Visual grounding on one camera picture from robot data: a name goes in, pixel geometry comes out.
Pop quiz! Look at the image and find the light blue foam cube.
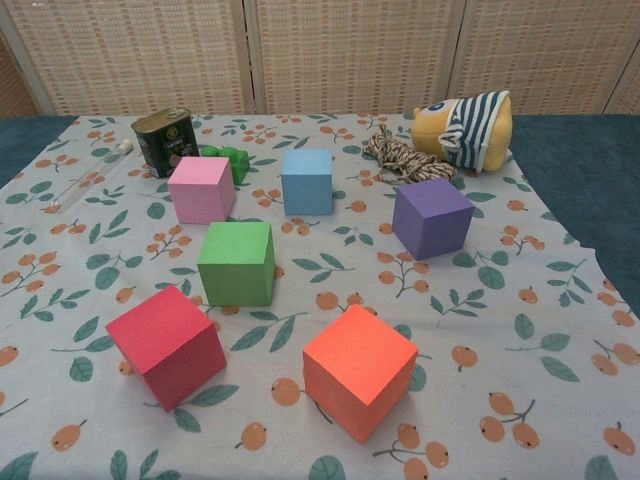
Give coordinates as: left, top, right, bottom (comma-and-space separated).
280, 148, 335, 217

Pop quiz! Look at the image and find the purple foam cube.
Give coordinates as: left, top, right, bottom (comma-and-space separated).
391, 177, 476, 262

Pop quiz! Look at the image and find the pink foam cube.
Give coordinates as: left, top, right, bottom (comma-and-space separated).
167, 155, 237, 225

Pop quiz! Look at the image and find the orange foam cube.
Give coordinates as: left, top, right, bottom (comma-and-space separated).
302, 303, 420, 444

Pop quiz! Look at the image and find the crimson red foam cube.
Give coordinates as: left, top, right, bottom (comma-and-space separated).
105, 285, 228, 413

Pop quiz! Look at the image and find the green foam cube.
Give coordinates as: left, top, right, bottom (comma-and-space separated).
196, 221, 277, 308

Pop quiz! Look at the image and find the green toy building brick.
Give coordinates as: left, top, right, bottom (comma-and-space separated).
200, 144, 251, 186

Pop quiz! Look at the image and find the floral fruit print tablecloth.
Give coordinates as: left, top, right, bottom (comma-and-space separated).
0, 113, 640, 480

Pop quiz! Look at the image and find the dark green tin can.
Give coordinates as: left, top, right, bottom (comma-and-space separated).
131, 106, 198, 179

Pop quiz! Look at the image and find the yellow plush toy striped shirt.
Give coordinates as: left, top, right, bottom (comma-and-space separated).
411, 89, 514, 174

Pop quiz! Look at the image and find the woven folding screen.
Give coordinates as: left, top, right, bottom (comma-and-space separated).
0, 0, 640, 119

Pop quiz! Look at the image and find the clear glass test tube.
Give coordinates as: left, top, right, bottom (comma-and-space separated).
52, 140, 134, 214

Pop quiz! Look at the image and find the striped twine rope bundle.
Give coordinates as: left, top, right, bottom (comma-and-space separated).
362, 124, 459, 192

